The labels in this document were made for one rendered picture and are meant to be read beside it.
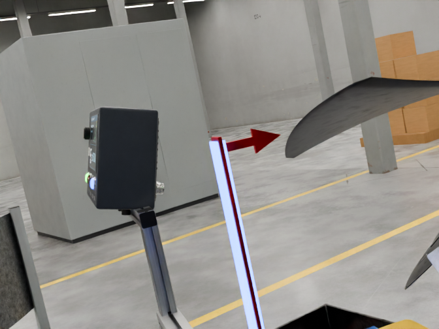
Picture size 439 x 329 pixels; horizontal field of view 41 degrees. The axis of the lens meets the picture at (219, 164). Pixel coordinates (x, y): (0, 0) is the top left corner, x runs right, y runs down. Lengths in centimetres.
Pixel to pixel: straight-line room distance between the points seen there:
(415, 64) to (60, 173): 504
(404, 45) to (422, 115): 111
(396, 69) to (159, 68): 360
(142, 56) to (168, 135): 97
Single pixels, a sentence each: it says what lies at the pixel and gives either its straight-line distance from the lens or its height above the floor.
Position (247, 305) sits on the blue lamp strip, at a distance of 58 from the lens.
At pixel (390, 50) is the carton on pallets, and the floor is 136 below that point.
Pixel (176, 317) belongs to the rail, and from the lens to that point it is 109.
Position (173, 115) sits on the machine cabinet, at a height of 113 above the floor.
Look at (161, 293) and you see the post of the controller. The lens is 110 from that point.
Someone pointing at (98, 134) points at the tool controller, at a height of 121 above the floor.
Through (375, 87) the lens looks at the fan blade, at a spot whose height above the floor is 121.
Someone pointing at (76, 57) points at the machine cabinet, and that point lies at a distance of 672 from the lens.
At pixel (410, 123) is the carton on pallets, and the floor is 28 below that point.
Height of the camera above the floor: 123
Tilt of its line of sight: 6 degrees down
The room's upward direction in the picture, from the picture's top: 12 degrees counter-clockwise
